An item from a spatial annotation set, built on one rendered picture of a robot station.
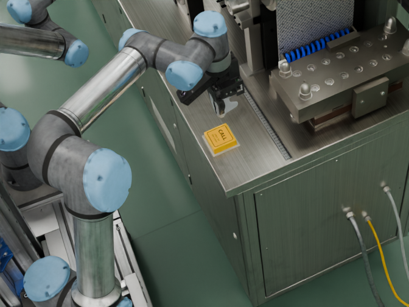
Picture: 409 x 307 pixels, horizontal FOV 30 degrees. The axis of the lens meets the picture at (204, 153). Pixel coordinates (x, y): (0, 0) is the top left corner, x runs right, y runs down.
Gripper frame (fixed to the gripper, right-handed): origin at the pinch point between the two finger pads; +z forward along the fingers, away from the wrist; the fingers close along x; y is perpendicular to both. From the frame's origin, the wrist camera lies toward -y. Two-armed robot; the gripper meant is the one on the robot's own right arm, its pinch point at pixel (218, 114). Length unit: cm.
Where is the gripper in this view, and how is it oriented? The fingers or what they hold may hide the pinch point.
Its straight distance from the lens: 206.5
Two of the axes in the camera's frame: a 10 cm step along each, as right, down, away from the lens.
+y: 9.0, -4.1, 1.4
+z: 1.3, 5.6, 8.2
